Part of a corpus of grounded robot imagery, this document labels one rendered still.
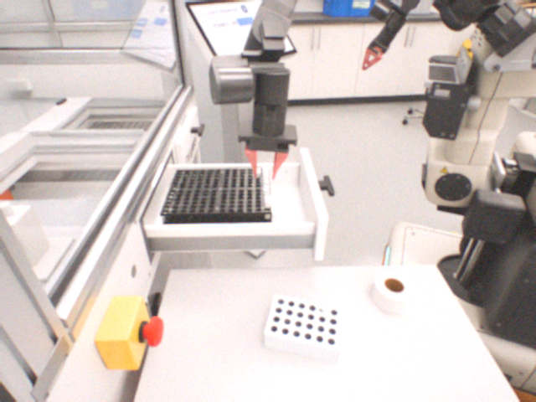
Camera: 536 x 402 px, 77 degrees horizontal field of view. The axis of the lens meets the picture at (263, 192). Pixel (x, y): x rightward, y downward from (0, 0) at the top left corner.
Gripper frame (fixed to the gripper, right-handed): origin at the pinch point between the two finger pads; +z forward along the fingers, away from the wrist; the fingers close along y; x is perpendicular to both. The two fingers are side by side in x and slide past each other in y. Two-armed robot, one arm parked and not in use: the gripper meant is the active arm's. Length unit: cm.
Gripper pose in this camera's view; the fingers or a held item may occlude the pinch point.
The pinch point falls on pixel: (265, 174)
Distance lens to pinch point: 64.5
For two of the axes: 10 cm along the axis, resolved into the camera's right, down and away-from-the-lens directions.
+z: -0.7, 8.3, 5.6
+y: -10.0, -0.7, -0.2
